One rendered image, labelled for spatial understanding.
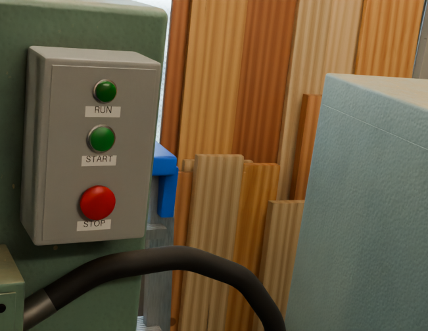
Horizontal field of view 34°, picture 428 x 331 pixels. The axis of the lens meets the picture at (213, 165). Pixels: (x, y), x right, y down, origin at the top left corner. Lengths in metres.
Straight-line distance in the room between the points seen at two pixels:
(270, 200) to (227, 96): 0.34
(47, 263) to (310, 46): 1.65
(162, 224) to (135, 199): 0.97
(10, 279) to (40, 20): 0.22
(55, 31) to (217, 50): 1.48
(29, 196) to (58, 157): 0.05
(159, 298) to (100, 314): 0.92
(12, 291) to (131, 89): 0.19
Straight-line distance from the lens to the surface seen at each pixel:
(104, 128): 0.57
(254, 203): 2.11
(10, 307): 0.59
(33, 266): 0.68
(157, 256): 0.66
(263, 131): 2.22
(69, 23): 0.62
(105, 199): 0.59
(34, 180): 0.59
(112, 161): 0.59
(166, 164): 1.49
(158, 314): 1.65
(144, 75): 0.58
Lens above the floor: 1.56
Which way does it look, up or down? 16 degrees down
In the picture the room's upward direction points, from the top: 7 degrees clockwise
